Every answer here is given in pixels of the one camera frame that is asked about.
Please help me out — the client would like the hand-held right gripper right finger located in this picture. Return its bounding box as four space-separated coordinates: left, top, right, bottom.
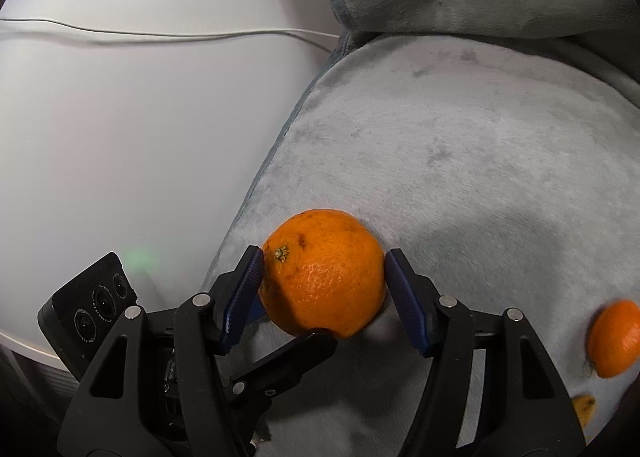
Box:
384 248 588 457

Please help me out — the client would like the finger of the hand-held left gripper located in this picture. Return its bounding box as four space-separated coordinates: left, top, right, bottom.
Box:
227 331 339 444

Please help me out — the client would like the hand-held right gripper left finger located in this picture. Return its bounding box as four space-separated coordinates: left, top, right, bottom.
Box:
57 246 266 457

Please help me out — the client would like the large orange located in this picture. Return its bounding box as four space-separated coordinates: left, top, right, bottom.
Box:
258 209 387 340

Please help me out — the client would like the grey plush bed sheet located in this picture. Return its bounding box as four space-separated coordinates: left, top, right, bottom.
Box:
200 32 640 457

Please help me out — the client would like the small yellow-brown fruit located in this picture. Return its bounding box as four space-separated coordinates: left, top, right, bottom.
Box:
572 394 598 430

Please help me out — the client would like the medium orange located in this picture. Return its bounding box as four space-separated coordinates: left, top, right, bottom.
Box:
587 299 640 379

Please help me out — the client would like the white cable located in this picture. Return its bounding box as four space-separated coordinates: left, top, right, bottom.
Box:
0 17 341 55

